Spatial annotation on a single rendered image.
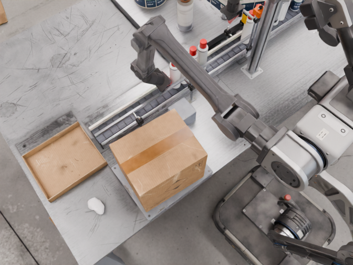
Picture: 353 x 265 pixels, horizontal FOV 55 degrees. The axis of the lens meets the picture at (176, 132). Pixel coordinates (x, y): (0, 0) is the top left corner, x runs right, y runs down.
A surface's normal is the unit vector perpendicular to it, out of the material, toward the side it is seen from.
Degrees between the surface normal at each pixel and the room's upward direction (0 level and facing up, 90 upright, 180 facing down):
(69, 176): 0
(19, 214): 0
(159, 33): 23
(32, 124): 0
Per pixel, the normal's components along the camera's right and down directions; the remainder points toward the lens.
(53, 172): -0.01, -0.43
